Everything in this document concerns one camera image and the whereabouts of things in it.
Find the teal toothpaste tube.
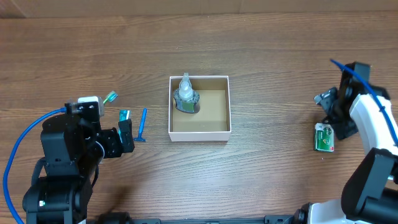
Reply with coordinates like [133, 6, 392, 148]
[118, 110, 131, 132]

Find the green soap pack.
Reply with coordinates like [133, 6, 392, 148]
[314, 123, 335, 152]

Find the clear pump soap bottle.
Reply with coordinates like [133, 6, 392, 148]
[174, 73, 200, 114]

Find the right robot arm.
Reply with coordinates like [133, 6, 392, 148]
[291, 77, 397, 223]

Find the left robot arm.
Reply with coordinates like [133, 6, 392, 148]
[22, 114, 134, 223]

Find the blue disposable razor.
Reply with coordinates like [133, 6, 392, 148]
[134, 108, 147, 142]

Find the green toothbrush with cap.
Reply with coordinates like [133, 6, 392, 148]
[103, 91, 118, 105]

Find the white cardboard box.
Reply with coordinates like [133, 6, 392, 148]
[168, 75, 232, 142]

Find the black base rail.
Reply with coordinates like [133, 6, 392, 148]
[95, 210, 307, 224]

